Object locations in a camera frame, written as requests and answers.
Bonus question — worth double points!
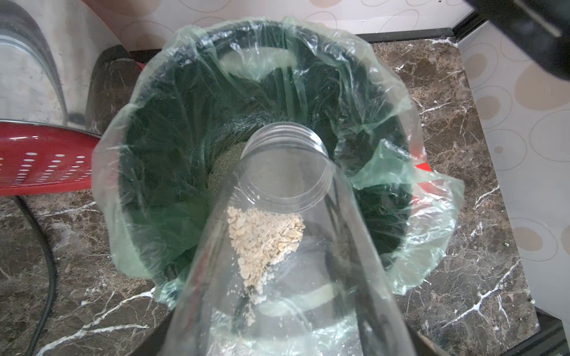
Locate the black toaster power cable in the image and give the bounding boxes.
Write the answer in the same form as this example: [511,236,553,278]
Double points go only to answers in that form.
[12,195,58,356]

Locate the red toaster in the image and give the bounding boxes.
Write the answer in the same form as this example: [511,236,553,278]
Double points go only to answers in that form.
[1,1,141,197]

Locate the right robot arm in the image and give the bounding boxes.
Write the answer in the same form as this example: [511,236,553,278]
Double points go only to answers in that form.
[469,0,569,81]

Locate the clear oatmeal jar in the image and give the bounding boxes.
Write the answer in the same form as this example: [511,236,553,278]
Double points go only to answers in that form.
[161,123,415,355]

